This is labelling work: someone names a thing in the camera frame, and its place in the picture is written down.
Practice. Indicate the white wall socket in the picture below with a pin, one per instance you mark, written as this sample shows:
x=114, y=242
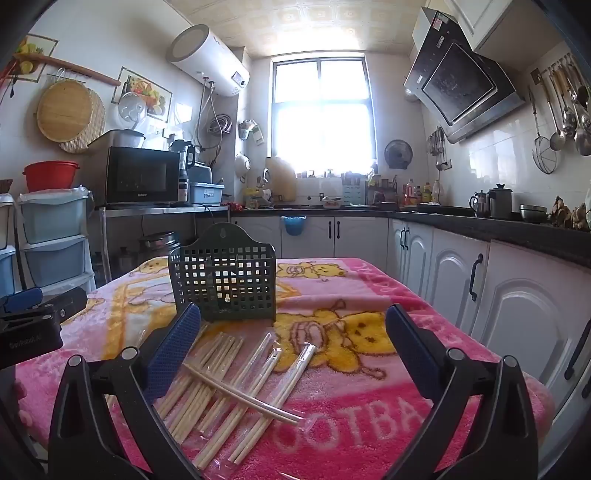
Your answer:
x=443, y=165

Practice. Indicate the kitchen window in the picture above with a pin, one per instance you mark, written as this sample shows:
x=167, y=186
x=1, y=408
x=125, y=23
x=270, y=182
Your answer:
x=323, y=115

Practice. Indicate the steel bowl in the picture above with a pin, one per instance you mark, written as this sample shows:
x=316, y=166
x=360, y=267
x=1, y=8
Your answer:
x=533, y=213

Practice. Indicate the black blender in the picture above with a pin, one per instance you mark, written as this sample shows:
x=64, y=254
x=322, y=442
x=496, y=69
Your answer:
x=187, y=157

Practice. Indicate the row of hanging steel ladles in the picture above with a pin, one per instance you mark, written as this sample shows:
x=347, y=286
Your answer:
x=577, y=120

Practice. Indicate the blue-grey plastic box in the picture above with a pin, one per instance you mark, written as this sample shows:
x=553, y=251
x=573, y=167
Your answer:
x=205, y=194

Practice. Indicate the green plastic utensil basket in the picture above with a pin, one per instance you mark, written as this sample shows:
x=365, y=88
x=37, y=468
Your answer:
x=240, y=277

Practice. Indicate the pile of chopsticks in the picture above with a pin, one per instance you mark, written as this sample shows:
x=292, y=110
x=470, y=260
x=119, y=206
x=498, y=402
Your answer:
x=231, y=355

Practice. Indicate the dark spice rack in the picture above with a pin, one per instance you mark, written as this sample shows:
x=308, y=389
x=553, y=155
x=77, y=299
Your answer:
x=383, y=191

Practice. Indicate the pink printed blanket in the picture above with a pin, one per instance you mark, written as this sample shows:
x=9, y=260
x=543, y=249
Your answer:
x=369, y=415

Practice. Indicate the large steel pot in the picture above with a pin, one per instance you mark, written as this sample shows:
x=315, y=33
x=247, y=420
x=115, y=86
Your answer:
x=157, y=244

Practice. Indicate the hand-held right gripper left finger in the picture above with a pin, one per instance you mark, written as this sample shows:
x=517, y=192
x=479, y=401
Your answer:
x=178, y=350

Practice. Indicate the dark sauce bottle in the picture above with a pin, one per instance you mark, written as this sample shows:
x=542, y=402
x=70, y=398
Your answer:
x=418, y=196

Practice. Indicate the red sauce bottle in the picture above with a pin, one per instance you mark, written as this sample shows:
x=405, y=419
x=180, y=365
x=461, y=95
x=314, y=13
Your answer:
x=409, y=196

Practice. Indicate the steel shelf table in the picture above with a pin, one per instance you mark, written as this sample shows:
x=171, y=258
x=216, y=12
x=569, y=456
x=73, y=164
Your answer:
x=161, y=210

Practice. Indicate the fruit wall picture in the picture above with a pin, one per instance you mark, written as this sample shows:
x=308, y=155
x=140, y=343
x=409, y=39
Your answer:
x=32, y=46
x=152, y=92

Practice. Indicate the white upper cabinet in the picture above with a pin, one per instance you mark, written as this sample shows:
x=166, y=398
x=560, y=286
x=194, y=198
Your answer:
x=485, y=18

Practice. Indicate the white water heater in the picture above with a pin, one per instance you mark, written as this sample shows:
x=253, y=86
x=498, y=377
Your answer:
x=203, y=60

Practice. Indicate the pale plastic bottle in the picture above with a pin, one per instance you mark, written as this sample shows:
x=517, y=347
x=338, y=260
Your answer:
x=436, y=194

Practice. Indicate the long wooden pole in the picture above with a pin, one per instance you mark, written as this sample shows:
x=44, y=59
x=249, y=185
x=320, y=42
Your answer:
x=69, y=67

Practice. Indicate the hanging utensil cup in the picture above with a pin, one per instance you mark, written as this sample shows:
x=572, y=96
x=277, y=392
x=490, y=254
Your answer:
x=249, y=131

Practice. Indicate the small steel kettle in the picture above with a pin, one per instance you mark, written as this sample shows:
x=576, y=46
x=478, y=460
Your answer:
x=128, y=261

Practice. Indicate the red plastic basin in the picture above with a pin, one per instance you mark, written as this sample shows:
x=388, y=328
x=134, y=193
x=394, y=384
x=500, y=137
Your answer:
x=51, y=177

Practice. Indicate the black kitchen countertop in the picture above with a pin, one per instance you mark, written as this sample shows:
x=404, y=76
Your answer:
x=508, y=230

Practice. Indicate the pale wooden cutting board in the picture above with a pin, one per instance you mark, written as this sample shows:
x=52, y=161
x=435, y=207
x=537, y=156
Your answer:
x=281, y=180

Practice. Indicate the blue hanging bin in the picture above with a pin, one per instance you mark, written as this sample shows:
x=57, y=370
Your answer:
x=293, y=226

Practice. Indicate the floral white bowl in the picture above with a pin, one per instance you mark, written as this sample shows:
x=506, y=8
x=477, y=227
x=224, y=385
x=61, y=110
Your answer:
x=331, y=203

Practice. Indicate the brown ginger pile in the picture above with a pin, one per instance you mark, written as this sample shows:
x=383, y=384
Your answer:
x=563, y=212

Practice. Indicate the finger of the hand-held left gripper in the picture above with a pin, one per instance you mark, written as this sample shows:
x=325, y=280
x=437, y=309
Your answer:
x=21, y=300
x=64, y=302

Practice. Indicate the wicker basket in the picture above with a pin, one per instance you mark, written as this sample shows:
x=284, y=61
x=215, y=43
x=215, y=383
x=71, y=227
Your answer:
x=5, y=186

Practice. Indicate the yellow oil bottle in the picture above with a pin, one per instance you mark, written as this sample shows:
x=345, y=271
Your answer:
x=427, y=194

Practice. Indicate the hanging dark utensils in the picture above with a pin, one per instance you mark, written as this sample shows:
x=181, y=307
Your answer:
x=438, y=143

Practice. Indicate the plastic drawer unit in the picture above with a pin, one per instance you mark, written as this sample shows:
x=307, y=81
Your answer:
x=53, y=221
x=7, y=267

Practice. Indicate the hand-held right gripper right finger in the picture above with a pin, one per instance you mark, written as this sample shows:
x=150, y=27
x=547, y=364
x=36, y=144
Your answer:
x=411, y=350

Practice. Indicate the striped bamboo board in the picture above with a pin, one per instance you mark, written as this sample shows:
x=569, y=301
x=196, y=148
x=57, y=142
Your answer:
x=94, y=124

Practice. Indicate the round bamboo board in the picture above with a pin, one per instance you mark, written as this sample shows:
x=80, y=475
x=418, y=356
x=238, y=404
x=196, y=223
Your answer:
x=64, y=113

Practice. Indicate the black range hood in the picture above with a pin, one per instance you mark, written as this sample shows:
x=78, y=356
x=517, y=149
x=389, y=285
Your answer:
x=461, y=87

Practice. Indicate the white round plastic cover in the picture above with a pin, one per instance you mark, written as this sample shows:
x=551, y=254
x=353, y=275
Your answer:
x=131, y=108

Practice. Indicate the black microwave oven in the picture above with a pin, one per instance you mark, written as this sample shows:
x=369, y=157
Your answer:
x=138, y=177

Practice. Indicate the black stove top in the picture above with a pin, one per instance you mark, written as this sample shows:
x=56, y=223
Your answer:
x=445, y=210

